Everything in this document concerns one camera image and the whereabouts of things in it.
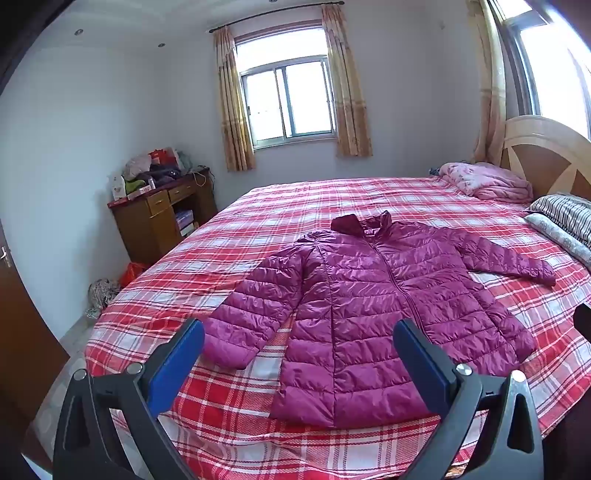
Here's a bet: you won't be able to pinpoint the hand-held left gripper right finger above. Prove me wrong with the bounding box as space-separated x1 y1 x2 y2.
392 318 546 480

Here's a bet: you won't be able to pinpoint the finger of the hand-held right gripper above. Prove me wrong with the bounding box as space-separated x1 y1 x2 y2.
574 304 591 344

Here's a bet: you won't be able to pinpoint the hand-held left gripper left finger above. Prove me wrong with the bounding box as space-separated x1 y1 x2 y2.
53 318 206 480

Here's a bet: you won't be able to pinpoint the magenta puffer jacket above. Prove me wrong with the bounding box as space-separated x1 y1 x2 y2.
202 210 557 428

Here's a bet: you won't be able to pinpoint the dark purple clothes pile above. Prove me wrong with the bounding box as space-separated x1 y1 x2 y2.
136 164 182 188

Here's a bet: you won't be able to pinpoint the grey floral pillow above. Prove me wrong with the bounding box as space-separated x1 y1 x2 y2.
524 212 591 268

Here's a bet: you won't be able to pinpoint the red plastic bag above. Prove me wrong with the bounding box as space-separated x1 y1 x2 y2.
119 262 151 288

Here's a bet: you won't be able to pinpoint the grey patterned bag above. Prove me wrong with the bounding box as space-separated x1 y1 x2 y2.
85 278 122 319

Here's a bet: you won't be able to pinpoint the striped pillow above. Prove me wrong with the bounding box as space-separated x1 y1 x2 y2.
526 194 591 247

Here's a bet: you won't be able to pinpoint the brown wooden desk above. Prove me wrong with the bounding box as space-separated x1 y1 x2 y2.
107 173 219 265

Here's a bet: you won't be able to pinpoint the boxes inside desk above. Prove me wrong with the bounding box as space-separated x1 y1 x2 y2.
175 209 199 236

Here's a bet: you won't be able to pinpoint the brown wooden door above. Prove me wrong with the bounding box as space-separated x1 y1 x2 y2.
0 222 70 421

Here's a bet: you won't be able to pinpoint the pink floral quilt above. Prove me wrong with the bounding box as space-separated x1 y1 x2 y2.
438 161 534 201

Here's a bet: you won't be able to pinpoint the beige wooden headboard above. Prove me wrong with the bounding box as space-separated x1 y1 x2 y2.
501 115 591 199

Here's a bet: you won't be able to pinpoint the bed with red plaid sheet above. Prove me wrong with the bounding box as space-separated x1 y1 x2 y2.
84 175 591 480

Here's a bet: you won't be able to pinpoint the pale pink cloth bundle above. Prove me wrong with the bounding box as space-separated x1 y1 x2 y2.
122 154 153 181

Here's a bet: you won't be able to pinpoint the red gift bag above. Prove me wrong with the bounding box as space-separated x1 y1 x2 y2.
148 148 181 166

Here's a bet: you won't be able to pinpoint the beige side window curtain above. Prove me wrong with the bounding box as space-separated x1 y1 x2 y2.
466 0 509 167

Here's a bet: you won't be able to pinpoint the beige patterned curtain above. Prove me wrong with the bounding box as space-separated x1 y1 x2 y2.
212 25 257 172
322 4 373 158

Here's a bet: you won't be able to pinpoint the large side window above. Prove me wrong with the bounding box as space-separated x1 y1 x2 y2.
489 0 591 139

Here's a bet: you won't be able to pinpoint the sliding window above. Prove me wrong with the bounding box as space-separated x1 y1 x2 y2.
235 27 338 148

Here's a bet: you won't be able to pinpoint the black curtain rod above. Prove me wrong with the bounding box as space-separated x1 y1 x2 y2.
209 1 346 33

